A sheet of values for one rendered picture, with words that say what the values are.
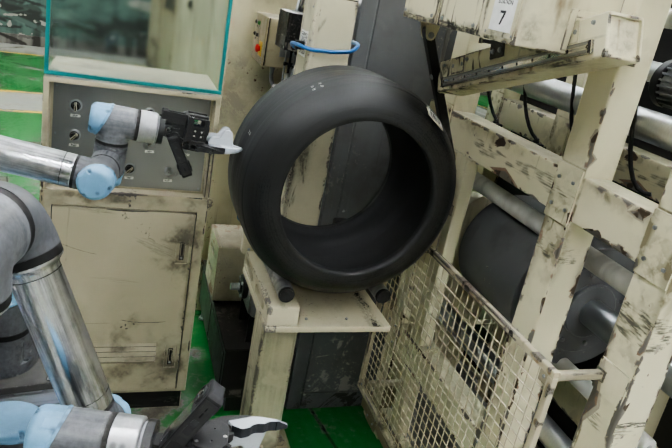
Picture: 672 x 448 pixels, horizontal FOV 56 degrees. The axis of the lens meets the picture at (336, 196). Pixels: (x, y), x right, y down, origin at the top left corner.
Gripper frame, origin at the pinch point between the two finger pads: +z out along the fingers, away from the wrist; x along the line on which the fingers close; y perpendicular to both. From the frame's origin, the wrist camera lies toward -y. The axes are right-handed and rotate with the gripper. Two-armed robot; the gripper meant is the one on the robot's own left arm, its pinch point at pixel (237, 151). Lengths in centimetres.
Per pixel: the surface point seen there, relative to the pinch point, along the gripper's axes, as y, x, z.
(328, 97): 19.8, -10.2, 16.4
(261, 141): 5.8, -8.6, 3.4
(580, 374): -21, -58, 74
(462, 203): -10, 22, 83
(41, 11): -81, 903, -136
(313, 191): -15.6, 27.0, 32.4
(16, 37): -125, 895, -164
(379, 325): -41, -9, 49
